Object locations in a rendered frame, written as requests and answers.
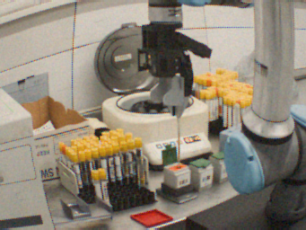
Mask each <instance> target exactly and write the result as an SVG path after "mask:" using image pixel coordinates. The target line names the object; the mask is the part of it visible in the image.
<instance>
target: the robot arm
mask: <svg viewBox="0 0 306 230"><path fill-rule="evenodd" d="M147 2H148V6H147V7H148V20H149V21H150V23H147V24H142V37H143V43H142V47H141V48H139V49H137V55H138V65H137V72H141V71H145V70H147V72H148V73H150V74H151V75H152V76H155V77H159V83H158V85H157V86H156V87H155V88H153V89H152V90H151V91H150V98H151V100H153V101H157V102H163V104H164V105H166V106H168V108H169V110H170V114H171V116H172V117H175V106H177V108H176V118H177V119H179V118H180V117H181V116H182V114H183V112H184V110H185V109H186V106H187V104H188V99H189V96H191V94H192V92H191V90H192V87H193V83H194V75H193V69H192V63H191V58H190V54H189V52H188V51H190V52H192V54H193V55H195V56H197V57H198V58H203V59H205V58H210V57H211V56H212V54H211V53H212V52H213V50H212V49H210V48H208V46H207V45H206V44H204V43H201V42H198V41H196V40H193V39H192V38H190V37H189V36H187V35H185V34H183V33H182V32H178V31H176V30H177V29H180V28H184V26H183V22H182V21H184V16H183V14H182V5H183V4H184V5H187V6H194V7H203V6H206V5H215V6H217V5H220V6H229V7H231V6H232V7H238V8H243V9H244V8H252V7H254V8H253V10H254V12H253V13H254V29H255V30H254V32H255V33H254V36H255V38H254V40H255V41H254V43H255V45H254V47H255V49H254V51H255V54H254V56H255V57H254V61H255V62H254V80H253V83H254V85H253V94H252V104H251V105H250V106H249V107H248V108H246V110H245V111H244V112H243V114H242V123H241V129H240V132H239V131H236V132H234V133H233V134H232V135H230V136H229V137H228V138H227V140H226V143H225V145H224V166H225V168H226V169H225V171H226V172H227V173H226V174H227V176H228V179H229V182H230V184H231V185H232V187H233V188H234V189H235V190H236V191H237V192H239V194H241V195H242V194H243V195H249V194H252V193H254V192H256V191H257V192H259V191H261V190H263V189H264V188H267V187H269V186H271V185H273V184H275V187H274V188H273V189H272V191H271V194H270V195H269V197H268V199H267V205H266V213H267V215H268V216H269V217H271V218H273V219H275V220H278V221H285V222H286V221H294V220H297V219H300V218H303V217H306V106H305V105H299V104H294V105H292V106H291V104H292V98H293V97H292V94H293V77H294V75H293V73H294V71H293V70H294V53H295V52H294V51H295V49H294V47H295V46H294V44H295V43H294V42H295V40H294V39H295V35H294V34H295V33H294V32H295V30H294V29H295V28H294V3H293V0H147ZM143 53H145V60H146V62H145V63H143V65H142V66H140V59H139V57H140V54H143ZM176 74H179V76H178V75H176Z"/></svg>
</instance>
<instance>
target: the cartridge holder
mask: <svg viewBox="0 0 306 230"><path fill-rule="evenodd" d="M156 193H157V194H159V195H161V196H163V197H165V198H167V199H171V200H172V201H176V202H177V203H182V202H185V201H188V200H190V199H193V198H196V197H197V192H196V191H193V182H190V184H188V185H185V186H182V187H180V188H177V189H175V188H174V187H172V186H170V185H168V184H166V183H165V184H164V183H163V182H162V186H161V187H160V188H157V189H156Z"/></svg>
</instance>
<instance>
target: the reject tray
mask: <svg viewBox="0 0 306 230"><path fill-rule="evenodd" d="M130 217H131V218H132V219H134V220H135V221H136V222H139V223H140V224H142V225H144V226H147V227H150V226H157V225H159V224H163V223H166V222H169V221H171V220H173V217H171V216H169V215H167V214H164V213H163V212H161V211H160V210H158V209H156V208H155V209H152V210H148V211H145V212H142V213H139V214H134V215H130Z"/></svg>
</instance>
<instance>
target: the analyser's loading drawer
mask: <svg viewBox="0 0 306 230"><path fill-rule="evenodd" d="M75 198H76V200H77V203H76V204H70V205H69V204H68V205H67V204H66V203H65V202H64V201H63V200H62V199H60V202H61V206H62V209H58V210H56V209H55V210H54V209H53V210H50V213H51V216H52V219H53V222H54V226H63V225H71V224H75V223H76V224H77V223H82V222H87V221H93V220H97V219H98V220H99V219H103V218H110V219H111V220H112V221H113V220H115V218H114V211H113V207H112V206H111V205H110V204H109V203H108V202H106V201H104V200H103V199H101V198H99V197H98V196H94V198H95V199H96V203H95V204H93V203H92V204H87V203H85V202H84V201H83V200H82V199H80V198H79V197H78V196H76V197H75ZM76 211H77V212H78V214H75V212H76Z"/></svg>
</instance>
